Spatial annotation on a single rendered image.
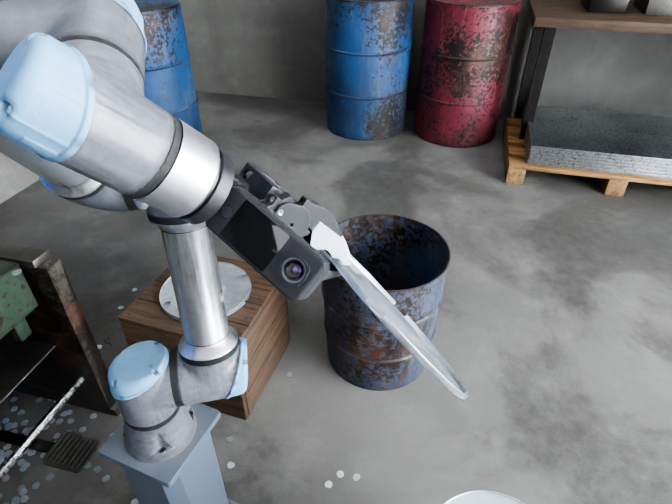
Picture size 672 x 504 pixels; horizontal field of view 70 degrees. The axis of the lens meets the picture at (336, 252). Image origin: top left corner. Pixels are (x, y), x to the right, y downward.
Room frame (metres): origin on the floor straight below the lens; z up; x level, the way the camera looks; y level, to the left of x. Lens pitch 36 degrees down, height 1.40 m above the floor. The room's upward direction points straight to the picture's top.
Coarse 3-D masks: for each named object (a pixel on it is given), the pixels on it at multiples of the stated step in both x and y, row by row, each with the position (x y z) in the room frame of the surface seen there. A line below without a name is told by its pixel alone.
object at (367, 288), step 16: (352, 256) 0.61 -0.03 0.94; (352, 272) 0.49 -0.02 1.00; (352, 288) 0.39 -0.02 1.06; (368, 288) 0.46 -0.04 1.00; (368, 304) 0.38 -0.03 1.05; (384, 304) 0.44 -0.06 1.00; (384, 320) 0.36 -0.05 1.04; (400, 320) 0.43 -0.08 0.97; (400, 336) 0.35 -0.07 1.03; (416, 336) 0.43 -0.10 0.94; (416, 352) 0.34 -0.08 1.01; (432, 352) 0.48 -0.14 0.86; (432, 368) 0.34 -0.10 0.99; (448, 368) 0.47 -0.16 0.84; (448, 384) 0.34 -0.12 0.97
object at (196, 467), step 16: (208, 416) 0.66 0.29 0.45; (208, 432) 0.63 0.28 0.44; (112, 448) 0.58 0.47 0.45; (192, 448) 0.58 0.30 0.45; (208, 448) 0.63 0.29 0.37; (128, 464) 0.54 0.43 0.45; (144, 464) 0.54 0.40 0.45; (160, 464) 0.54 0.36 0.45; (176, 464) 0.54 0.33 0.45; (192, 464) 0.58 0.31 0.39; (208, 464) 0.62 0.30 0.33; (128, 480) 0.57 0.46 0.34; (144, 480) 0.55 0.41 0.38; (160, 480) 0.51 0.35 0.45; (176, 480) 0.54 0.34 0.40; (192, 480) 0.57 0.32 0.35; (208, 480) 0.60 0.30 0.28; (144, 496) 0.56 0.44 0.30; (160, 496) 0.53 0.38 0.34; (176, 496) 0.53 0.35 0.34; (192, 496) 0.55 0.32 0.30; (208, 496) 0.59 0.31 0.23; (224, 496) 0.64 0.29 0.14
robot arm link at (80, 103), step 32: (32, 64) 0.31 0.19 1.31; (64, 64) 0.32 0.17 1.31; (96, 64) 0.35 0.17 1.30; (128, 64) 0.38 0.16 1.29; (0, 96) 0.30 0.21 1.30; (32, 96) 0.30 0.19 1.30; (64, 96) 0.31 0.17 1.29; (96, 96) 0.32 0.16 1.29; (128, 96) 0.35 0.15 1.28; (0, 128) 0.30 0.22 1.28; (32, 128) 0.30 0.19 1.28; (64, 128) 0.30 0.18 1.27; (96, 128) 0.31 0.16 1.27; (128, 128) 0.33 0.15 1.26; (160, 128) 0.35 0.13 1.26; (64, 160) 0.31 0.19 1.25; (96, 160) 0.31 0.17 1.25; (128, 160) 0.32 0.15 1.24; (160, 160) 0.33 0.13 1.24; (128, 192) 0.33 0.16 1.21
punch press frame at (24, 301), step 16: (0, 272) 0.93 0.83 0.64; (0, 288) 0.91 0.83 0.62; (16, 288) 0.94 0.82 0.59; (0, 304) 0.89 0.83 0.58; (16, 304) 0.92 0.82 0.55; (32, 304) 0.96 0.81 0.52; (0, 320) 0.87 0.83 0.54; (16, 320) 0.90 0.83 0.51; (0, 336) 0.85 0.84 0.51; (16, 336) 0.89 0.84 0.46; (80, 384) 0.97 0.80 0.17; (64, 400) 0.91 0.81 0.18; (48, 416) 0.85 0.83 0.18; (32, 432) 0.79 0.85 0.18; (16, 448) 0.75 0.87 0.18; (0, 480) 0.66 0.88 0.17
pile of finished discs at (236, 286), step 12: (228, 264) 1.33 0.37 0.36; (228, 276) 1.27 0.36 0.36; (240, 276) 1.28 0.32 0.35; (168, 288) 1.20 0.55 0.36; (228, 288) 1.20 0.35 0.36; (240, 288) 1.20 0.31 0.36; (168, 300) 1.15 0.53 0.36; (228, 300) 1.15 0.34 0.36; (240, 300) 1.15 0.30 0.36; (168, 312) 1.09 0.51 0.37; (228, 312) 1.09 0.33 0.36
